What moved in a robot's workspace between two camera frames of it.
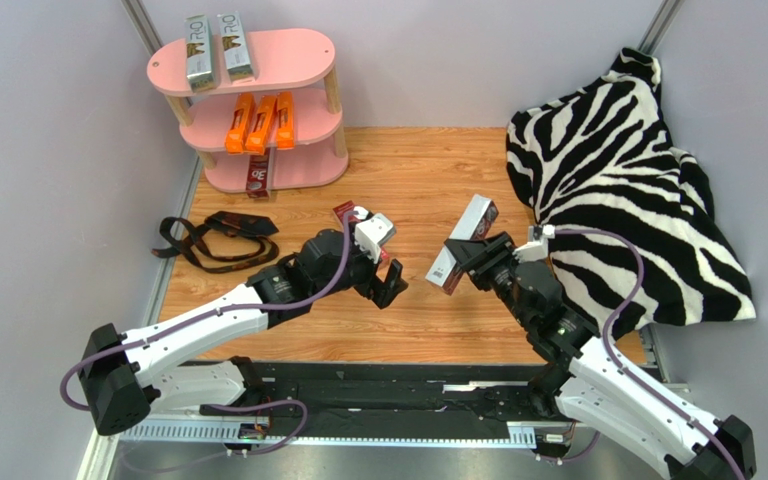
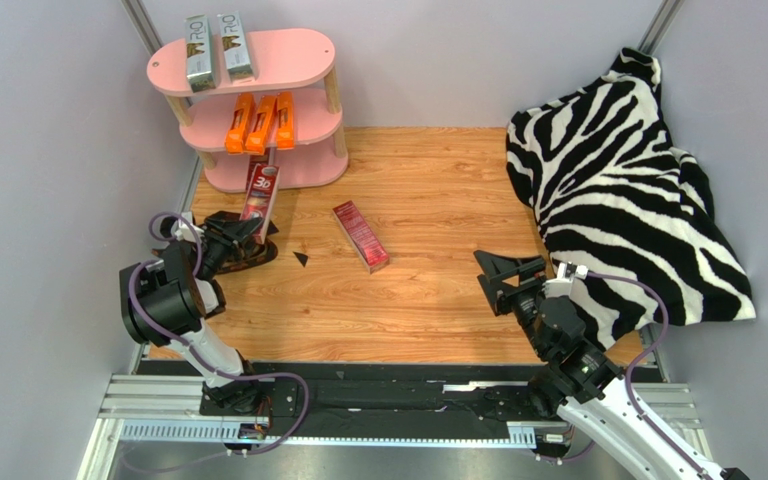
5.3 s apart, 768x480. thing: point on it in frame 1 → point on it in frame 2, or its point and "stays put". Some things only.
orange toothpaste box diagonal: (256, 139) stays put
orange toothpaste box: (235, 136) stays put
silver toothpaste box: (235, 50) stays put
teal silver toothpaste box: (200, 64) stays put
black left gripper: (382, 293) → (232, 233)
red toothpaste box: (474, 223) → (261, 196)
